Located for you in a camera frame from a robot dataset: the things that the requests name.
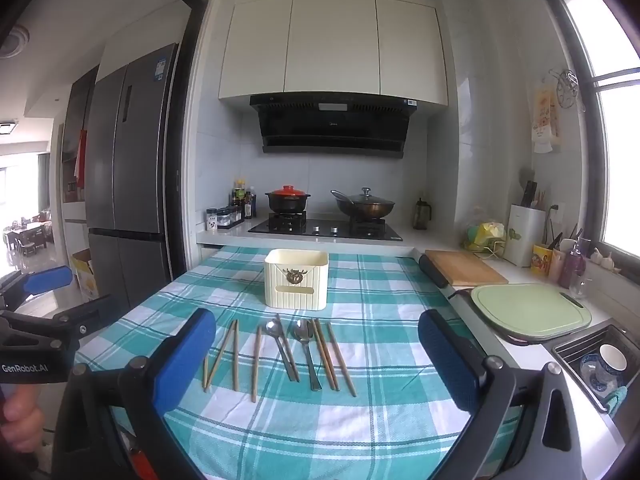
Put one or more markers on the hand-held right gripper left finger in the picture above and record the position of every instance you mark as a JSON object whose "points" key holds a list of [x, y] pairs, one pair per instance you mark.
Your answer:
{"points": [[186, 360]]}

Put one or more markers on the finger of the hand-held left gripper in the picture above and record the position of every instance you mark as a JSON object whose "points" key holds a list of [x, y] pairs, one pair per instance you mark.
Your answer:
{"points": [[47, 280], [85, 312]]}

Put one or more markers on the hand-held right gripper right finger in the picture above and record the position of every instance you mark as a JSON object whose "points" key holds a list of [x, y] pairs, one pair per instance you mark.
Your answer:
{"points": [[445, 360]]}

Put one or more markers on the cream ribbed utensil box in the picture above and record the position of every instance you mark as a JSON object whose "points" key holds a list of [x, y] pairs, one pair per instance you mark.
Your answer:
{"points": [[296, 280]]}

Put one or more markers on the person's left hand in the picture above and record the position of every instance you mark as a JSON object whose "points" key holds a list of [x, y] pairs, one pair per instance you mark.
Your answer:
{"points": [[17, 420]]}

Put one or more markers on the cardboard box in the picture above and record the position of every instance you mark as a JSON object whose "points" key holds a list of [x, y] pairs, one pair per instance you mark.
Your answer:
{"points": [[84, 275]]}

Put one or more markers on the dining table with chairs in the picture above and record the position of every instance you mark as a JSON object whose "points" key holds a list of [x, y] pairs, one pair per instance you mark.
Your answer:
{"points": [[27, 237]]}

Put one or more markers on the dark grey tray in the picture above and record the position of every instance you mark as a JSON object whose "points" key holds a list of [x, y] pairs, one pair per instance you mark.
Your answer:
{"points": [[505, 336]]}

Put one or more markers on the teal plaid tablecloth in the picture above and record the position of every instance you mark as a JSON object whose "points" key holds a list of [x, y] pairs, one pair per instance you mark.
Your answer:
{"points": [[380, 310]]}

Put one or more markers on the black rolled mat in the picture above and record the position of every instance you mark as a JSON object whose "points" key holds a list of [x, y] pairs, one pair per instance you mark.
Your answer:
{"points": [[433, 271]]}

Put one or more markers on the steel spoon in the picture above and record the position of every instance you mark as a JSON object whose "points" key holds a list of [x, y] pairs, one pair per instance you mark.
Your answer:
{"points": [[273, 329], [303, 332]]}

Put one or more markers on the wooden cutting board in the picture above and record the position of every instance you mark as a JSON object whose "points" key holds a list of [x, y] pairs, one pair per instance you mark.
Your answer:
{"points": [[467, 266]]}

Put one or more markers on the green cutting board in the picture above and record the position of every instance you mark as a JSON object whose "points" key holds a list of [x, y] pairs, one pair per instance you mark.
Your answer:
{"points": [[530, 307]]}

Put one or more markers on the steel sink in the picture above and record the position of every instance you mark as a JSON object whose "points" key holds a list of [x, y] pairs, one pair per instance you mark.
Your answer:
{"points": [[567, 350]]}

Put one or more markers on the red hanging cloth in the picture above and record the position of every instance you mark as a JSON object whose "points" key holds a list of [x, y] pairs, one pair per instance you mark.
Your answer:
{"points": [[81, 157]]}

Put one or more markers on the yellow green plastic bags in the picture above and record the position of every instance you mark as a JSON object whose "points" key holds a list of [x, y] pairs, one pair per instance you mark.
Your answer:
{"points": [[482, 235]]}

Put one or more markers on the yellow printed cup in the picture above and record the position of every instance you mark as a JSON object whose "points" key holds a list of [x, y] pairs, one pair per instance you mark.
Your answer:
{"points": [[541, 260]]}

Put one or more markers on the white label spice jar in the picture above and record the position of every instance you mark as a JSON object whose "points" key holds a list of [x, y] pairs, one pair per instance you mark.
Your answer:
{"points": [[212, 220]]}

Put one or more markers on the pink cup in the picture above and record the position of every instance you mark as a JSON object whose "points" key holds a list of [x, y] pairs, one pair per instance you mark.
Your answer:
{"points": [[556, 267]]}

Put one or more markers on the white knife holder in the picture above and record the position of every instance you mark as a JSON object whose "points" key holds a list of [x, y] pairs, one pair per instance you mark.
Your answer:
{"points": [[522, 237]]}

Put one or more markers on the glass jug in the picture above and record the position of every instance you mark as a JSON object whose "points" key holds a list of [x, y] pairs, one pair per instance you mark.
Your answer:
{"points": [[421, 215]]}

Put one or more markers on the grey refrigerator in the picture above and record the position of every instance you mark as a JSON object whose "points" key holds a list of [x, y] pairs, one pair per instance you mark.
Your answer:
{"points": [[135, 160]]}

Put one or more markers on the clear drinking glass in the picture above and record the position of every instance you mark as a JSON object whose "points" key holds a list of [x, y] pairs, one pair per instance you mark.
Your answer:
{"points": [[579, 289]]}

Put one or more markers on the purple bottle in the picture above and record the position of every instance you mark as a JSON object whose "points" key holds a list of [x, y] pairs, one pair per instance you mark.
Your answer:
{"points": [[571, 265]]}

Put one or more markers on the white cup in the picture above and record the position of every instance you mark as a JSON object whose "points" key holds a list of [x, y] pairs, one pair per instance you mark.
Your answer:
{"points": [[612, 362]]}

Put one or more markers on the dark sauce bottle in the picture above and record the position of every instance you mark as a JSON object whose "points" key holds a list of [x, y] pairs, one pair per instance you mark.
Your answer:
{"points": [[250, 205]]}

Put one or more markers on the yellow cap sauce bottle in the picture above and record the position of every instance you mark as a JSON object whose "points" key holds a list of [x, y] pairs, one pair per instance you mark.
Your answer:
{"points": [[240, 200]]}

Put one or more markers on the wok with glass lid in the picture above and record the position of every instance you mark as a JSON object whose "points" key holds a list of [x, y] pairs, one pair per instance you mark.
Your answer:
{"points": [[367, 205]]}

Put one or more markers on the black gas hob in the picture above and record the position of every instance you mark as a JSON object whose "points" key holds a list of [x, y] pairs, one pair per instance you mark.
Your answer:
{"points": [[325, 230]]}

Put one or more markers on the teal dish cloth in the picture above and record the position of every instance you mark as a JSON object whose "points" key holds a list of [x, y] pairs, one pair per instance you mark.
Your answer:
{"points": [[619, 400]]}

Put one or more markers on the garlic bulbs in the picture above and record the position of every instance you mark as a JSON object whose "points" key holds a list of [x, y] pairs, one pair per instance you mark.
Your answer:
{"points": [[602, 259]]}

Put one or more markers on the black clay pot red lid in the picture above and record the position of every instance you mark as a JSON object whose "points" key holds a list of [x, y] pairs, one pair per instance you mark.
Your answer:
{"points": [[286, 199]]}

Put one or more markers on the round ceiling vent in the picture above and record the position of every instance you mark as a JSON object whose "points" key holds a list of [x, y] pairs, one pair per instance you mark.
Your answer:
{"points": [[14, 40]]}

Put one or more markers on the hanging printed bag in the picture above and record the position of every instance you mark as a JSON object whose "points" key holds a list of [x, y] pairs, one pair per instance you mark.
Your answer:
{"points": [[545, 120]]}

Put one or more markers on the black range hood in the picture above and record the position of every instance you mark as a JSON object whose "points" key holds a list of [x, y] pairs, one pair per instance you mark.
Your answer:
{"points": [[330, 125]]}

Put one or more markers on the window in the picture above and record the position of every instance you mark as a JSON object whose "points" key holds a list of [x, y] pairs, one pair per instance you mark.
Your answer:
{"points": [[620, 160]]}

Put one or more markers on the hanging metal steamer rack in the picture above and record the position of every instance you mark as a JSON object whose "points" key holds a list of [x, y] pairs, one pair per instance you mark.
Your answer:
{"points": [[570, 89]]}

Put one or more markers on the black door frame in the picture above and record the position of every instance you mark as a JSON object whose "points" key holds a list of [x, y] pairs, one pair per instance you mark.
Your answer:
{"points": [[192, 135]]}

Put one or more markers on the white wall cabinet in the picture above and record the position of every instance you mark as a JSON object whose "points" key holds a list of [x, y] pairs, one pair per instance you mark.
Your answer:
{"points": [[330, 45]]}

